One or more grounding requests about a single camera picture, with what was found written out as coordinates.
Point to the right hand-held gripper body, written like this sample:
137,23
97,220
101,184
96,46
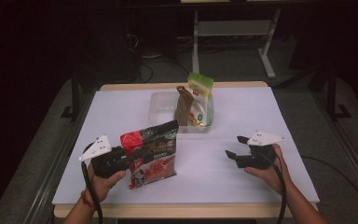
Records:
258,158

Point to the black metal stand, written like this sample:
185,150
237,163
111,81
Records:
75,93
332,96

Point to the wooden table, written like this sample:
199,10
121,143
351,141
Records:
174,211

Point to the white metal desk frame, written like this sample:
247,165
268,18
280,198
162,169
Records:
230,28

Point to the person's right hand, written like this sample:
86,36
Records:
273,177

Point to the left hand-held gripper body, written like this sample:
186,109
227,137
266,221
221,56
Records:
107,161

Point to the golden brown food packet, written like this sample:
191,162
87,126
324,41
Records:
184,104

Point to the clear plastic container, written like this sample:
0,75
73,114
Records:
161,107

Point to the green and white food packet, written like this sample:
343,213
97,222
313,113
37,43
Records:
200,102

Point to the black and red food packet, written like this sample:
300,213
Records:
158,161

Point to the person's left hand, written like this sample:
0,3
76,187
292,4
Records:
102,188

